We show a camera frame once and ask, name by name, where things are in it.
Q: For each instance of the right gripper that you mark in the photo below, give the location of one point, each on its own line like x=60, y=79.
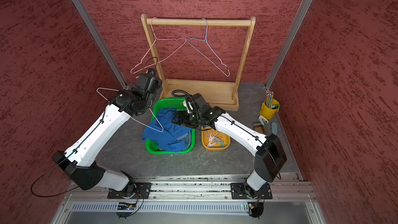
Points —
x=184, y=122

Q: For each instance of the royal blue tank top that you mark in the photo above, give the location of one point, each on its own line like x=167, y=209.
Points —
x=168, y=136

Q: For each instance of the white clothespin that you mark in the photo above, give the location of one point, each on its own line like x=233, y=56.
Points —
x=212, y=143

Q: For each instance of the pink wire hanger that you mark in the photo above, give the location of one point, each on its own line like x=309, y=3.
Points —
x=152, y=39

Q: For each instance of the blue wire hanger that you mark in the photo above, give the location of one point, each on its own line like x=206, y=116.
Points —
x=203, y=48

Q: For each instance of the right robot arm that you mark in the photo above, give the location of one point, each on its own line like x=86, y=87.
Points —
x=267, y=150

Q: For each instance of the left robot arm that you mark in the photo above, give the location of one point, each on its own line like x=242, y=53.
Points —
x=79, y=160

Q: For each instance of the green plastic basket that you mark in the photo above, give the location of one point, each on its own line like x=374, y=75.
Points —
x=176, y=103

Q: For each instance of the wooden clothes rack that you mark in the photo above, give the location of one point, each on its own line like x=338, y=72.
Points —
x=222, y=94

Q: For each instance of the yellow plastic tray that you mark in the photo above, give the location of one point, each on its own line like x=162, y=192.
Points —
x=224, y=139

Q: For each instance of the brown wooden brush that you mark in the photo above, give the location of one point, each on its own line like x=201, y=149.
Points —
x=259, y=127

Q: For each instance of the yellow pencil cup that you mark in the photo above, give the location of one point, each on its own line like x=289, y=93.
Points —
x=270, y=106

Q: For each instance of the grey-blue spatula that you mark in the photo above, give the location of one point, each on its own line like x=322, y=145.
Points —
x=274, y=128

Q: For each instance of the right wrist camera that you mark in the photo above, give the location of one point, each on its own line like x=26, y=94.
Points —
x=188, y=105

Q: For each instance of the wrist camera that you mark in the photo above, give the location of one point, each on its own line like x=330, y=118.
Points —
x=148, y=84
x=188, y=105

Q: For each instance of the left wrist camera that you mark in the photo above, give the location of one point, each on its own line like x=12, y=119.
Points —
x=148, y=84

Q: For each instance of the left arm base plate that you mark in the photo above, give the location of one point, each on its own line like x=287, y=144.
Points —
x=131, y=191

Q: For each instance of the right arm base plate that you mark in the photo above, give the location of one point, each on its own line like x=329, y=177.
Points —
x=241, y=191

